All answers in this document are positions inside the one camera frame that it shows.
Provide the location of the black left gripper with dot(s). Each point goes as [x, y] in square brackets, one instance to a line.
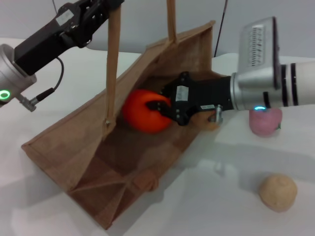
[44, 41]

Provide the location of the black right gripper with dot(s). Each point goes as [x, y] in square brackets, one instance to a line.
[204, 93]

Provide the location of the orange toy fruit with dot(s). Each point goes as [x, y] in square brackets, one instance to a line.
[140, 110]

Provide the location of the brown jute handbag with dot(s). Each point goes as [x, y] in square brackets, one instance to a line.
[73, 137]

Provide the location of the pink toy peach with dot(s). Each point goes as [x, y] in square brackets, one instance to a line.
[264, 121]

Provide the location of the orange striped toy bread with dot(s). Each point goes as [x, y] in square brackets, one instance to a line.
[208, 121]

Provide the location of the white tablecloth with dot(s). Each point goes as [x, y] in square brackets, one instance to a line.
[197, 216]

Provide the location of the beige round toy bun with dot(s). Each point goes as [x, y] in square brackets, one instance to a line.
[278, 193]

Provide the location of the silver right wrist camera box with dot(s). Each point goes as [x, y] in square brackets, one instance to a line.
[256, 44]

